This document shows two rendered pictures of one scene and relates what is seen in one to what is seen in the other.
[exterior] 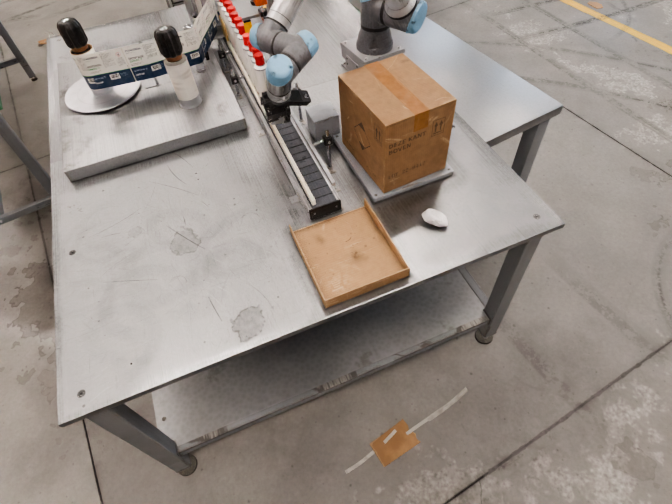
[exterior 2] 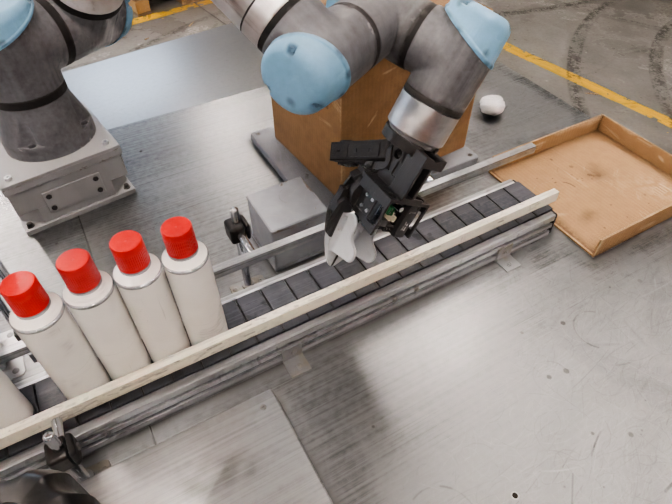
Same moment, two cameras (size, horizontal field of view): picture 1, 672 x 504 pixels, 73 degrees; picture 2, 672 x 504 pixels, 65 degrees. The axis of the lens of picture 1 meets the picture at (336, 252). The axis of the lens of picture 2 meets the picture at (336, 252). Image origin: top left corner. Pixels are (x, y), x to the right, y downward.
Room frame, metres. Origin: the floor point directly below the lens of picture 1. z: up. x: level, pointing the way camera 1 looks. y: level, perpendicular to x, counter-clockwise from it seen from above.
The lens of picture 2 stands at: (1.45, 0.62, 1.47)
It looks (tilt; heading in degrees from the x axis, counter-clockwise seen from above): 47 degrees down; 258
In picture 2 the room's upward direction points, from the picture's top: straight up
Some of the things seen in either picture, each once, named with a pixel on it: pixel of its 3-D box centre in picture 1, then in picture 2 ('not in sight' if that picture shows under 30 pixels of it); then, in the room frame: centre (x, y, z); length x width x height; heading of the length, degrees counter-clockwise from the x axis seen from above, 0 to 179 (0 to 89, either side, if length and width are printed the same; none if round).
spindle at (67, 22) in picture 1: (85, 56); not in sight; (1.75, 0.89, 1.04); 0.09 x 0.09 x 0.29
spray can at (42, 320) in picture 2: (252, 60); (58, 343); (1.68, 0.25, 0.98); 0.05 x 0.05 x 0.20
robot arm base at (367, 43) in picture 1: (374, 34); (39, 112); (1.79, -0.25, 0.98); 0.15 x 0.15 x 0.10
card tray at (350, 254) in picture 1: (346, 249); (598, 177); (0.81, -0.03, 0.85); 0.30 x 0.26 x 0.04; 18
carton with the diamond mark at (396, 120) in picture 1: (393, 123); (372, 80); (1.21, -0.23, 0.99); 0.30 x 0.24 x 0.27; 22
